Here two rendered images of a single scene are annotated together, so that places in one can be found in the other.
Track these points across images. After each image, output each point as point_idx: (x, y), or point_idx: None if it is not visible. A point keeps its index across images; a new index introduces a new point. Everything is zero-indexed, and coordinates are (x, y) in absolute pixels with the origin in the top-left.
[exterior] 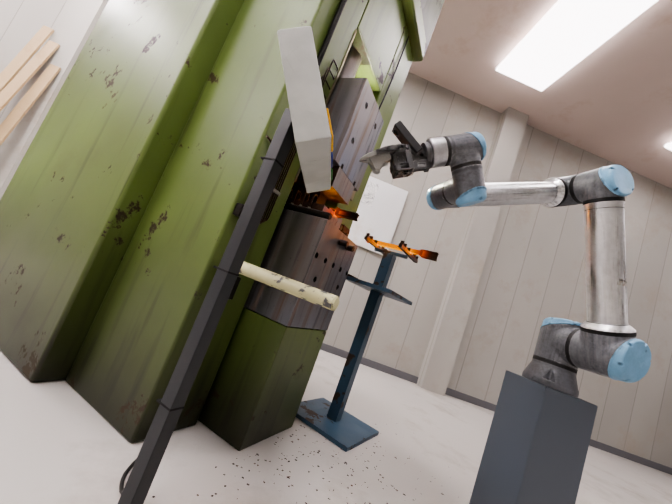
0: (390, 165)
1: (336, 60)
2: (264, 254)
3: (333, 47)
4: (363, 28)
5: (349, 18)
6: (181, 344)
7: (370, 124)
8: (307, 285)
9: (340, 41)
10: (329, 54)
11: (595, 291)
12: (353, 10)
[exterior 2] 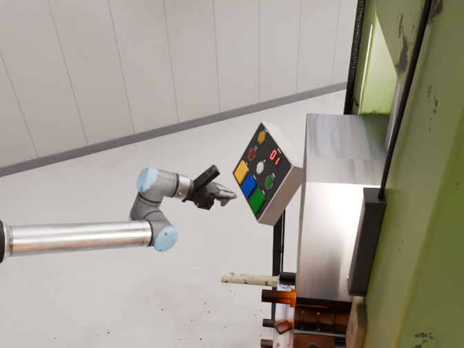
0: (213, 199)
1: (359, 93)
2: None
3: (358, 79)
4: (379, 3)
5: (369, 19)
6: None
7: (303, 184)
8: (246, 274)
9: (362, 63)
10: (356, 92)
11: None
12: (371, 1)
